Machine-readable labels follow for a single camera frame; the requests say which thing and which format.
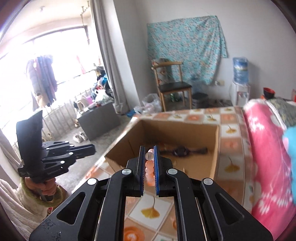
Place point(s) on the grey patterned pillow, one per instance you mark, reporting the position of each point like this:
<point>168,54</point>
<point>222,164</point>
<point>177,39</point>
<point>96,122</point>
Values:
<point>283,111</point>

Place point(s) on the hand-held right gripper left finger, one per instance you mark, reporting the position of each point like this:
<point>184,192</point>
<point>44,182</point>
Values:
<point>141,171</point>

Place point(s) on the pile of clothes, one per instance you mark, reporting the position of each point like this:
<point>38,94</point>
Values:
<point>103,81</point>

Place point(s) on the hanging dark jacket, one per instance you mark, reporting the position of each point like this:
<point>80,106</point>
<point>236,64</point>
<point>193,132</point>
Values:
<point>49,78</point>

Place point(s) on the red bowl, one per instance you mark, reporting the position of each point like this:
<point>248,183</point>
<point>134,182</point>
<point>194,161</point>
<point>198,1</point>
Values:
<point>269,92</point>

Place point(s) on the white plastic bag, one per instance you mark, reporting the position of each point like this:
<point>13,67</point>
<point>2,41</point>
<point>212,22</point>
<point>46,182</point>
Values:
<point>150,102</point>

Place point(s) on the floral wall cloth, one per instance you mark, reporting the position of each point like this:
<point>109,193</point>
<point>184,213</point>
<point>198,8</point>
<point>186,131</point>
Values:
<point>185,46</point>

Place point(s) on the pink floral blanket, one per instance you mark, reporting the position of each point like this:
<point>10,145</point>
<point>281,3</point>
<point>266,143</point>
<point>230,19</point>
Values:
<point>266,162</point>

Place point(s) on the grey curtain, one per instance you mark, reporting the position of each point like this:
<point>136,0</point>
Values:
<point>108,58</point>

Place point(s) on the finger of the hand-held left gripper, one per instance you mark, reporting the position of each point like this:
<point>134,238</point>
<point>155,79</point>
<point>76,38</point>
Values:
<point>81,148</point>
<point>60,165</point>

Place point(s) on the wooden chair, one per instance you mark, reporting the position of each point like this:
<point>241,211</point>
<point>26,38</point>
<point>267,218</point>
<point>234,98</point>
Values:
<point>175,87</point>

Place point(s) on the dark trash bin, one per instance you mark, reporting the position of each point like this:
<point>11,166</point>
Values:
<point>198,99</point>

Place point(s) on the brown cardboard box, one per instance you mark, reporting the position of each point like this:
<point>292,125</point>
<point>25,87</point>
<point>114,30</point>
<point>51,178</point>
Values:
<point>175,132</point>

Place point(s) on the white wall socket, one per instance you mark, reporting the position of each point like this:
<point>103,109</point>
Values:
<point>220,83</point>

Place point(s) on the hanging beige coat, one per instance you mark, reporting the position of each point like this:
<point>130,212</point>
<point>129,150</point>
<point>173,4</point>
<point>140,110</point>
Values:
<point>34,88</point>

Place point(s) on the ginkgo print tablecloth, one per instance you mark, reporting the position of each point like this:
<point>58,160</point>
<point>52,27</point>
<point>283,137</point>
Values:
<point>229,143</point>

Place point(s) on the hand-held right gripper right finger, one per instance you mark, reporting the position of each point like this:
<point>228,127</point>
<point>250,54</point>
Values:
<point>157,171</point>

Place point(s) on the person's left hand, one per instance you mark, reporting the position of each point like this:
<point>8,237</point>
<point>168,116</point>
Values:
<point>47,188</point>

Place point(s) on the white shoe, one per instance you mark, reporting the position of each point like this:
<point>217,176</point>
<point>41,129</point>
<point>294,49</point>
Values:
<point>77,138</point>
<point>84,135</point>

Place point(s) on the dark low cabinet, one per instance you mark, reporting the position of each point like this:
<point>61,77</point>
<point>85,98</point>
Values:
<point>99,122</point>

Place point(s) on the blue slippers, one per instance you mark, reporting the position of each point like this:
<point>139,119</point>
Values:
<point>130,113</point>

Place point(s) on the metal window railing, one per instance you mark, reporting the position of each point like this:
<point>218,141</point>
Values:
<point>57,115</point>

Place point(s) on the blue water jug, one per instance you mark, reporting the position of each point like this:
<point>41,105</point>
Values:
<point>240,69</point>

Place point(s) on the white water dispenser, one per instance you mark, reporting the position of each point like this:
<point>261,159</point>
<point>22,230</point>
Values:
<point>234,95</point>

